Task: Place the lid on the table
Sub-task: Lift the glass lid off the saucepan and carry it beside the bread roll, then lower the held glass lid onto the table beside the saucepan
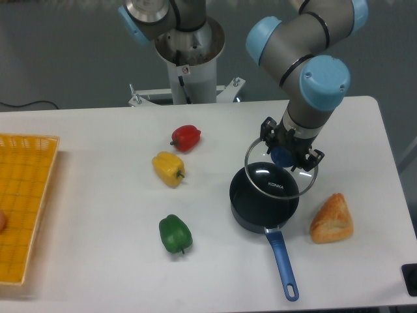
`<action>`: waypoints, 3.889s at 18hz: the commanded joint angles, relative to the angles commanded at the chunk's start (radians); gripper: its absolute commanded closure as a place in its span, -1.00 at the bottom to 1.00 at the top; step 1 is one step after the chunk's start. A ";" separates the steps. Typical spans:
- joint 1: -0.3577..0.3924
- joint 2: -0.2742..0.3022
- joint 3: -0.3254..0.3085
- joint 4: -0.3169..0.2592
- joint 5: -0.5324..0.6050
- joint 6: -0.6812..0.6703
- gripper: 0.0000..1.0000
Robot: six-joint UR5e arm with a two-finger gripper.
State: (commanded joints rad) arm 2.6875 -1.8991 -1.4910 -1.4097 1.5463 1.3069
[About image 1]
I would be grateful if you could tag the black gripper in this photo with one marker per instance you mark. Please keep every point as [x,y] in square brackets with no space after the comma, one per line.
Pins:
[287,148]

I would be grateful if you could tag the glass lid blue knob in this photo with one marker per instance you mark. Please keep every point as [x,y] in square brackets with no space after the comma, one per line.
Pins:
[273,180]

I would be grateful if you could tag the dark pot blue handle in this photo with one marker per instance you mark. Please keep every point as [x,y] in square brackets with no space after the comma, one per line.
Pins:
[262,214]

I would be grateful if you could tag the golden pastry bread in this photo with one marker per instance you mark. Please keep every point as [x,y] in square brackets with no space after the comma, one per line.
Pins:
[333,222]

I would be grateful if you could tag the yellow woven basket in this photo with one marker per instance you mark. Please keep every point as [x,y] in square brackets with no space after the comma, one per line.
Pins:
[27,161]

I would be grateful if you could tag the yellow bell pepper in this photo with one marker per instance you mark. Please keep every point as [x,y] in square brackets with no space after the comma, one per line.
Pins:
[169,168]

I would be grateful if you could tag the red bell pepper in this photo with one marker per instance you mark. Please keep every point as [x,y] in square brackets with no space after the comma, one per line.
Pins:
[185,138]

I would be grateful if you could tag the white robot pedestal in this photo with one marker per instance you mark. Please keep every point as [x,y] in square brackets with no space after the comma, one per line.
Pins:
[191,61]

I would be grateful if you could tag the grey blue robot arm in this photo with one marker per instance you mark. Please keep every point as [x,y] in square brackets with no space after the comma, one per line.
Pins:
[291,53]

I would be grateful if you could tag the green bell pepper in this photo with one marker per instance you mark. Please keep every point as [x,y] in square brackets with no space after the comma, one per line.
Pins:
[175,235]

